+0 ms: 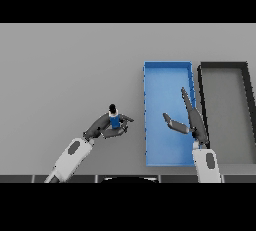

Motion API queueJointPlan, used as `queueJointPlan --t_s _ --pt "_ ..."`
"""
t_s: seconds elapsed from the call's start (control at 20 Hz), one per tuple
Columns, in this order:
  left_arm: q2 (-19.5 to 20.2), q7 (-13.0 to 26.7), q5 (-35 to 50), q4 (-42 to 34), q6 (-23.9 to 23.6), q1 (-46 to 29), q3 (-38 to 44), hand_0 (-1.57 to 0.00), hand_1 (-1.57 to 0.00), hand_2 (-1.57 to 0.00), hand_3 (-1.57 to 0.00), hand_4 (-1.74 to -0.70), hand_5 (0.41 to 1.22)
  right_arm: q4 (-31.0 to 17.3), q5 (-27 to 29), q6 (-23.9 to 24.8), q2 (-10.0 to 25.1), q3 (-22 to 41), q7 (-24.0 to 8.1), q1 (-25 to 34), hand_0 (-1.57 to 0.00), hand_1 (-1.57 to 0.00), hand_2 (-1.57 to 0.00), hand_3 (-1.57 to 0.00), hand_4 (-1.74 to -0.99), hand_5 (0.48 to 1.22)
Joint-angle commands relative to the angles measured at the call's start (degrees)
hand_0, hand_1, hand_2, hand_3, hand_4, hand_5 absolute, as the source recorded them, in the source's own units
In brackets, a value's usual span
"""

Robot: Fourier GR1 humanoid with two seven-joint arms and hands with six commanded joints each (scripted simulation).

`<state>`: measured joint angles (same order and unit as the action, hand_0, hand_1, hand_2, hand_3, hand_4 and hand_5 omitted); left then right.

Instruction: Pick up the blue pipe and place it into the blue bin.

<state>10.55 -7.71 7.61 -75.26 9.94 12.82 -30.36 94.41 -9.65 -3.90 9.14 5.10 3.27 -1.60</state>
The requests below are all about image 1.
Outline blue bin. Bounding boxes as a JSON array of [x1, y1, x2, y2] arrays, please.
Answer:
[[142, 60, 198, 168]]

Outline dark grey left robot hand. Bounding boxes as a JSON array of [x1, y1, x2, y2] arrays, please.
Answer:
[[82, 112, 135, 142]]

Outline dark grey bin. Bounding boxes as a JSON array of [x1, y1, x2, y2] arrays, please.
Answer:
[[196, 61, 256, 165]]

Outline blue pipe with dark end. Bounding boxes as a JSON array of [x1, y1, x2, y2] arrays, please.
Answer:
[[108, 103, 122, 130]]

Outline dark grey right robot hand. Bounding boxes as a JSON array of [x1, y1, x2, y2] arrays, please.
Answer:
[[162, 86, 210, 146]]

